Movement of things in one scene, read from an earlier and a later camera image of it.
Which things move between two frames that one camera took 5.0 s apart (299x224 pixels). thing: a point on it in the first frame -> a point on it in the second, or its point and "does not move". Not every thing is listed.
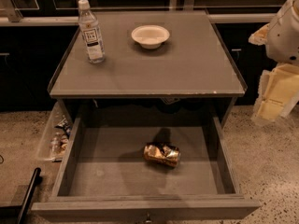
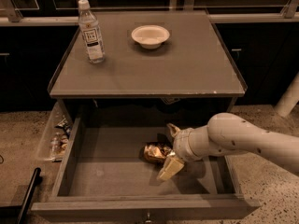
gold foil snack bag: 167,155 does not move
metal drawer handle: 148,220 does not move
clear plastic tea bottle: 90,27 does not move
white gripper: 284,37 -> 183,146
